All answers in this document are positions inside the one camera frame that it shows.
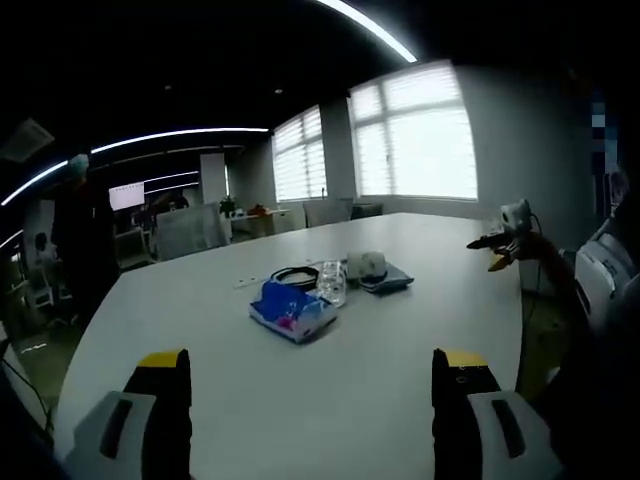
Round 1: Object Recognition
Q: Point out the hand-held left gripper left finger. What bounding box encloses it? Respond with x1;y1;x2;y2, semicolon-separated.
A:
63;348;194;480

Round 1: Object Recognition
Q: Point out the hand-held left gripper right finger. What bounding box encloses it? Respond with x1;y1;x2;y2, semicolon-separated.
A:
431;348;567;480

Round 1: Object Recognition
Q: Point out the white cap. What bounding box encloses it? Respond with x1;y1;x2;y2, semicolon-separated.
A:
346;250;390;280

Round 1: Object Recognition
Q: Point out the clear glass cup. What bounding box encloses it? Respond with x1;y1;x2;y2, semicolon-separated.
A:
315;259;349;308

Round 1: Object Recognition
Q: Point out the blue tissue packet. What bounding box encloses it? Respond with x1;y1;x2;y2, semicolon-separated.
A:
248;278;339;347

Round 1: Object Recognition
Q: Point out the black cable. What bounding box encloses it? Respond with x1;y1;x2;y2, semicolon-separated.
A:
269;265;321;291

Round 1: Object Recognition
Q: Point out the person's right hand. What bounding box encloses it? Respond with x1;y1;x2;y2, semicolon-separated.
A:
508;233;552;262

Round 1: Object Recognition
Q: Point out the white chest device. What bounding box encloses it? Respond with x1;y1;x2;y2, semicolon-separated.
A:
573;219;640;319

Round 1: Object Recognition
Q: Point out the window with blinds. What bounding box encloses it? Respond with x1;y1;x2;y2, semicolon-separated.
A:
347;59;480;202
271;103;329;204

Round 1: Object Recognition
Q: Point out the grey office chair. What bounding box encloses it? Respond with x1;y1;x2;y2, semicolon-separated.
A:
302;197;355;230

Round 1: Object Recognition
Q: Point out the white table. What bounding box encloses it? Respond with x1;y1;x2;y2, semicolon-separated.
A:
52;212;524;480

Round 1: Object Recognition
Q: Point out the white mesh office chair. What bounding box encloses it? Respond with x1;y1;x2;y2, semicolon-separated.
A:
155;201;232;262

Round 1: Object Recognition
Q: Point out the low white cabinet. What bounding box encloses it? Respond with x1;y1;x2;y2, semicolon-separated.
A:
228;207;294;239

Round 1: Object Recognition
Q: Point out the ceiling light strip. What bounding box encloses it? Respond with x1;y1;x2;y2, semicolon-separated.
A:
314;0;419;64
0;127;270;207

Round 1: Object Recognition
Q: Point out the bright wall screen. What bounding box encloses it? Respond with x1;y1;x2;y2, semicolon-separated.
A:
108;181;147;212

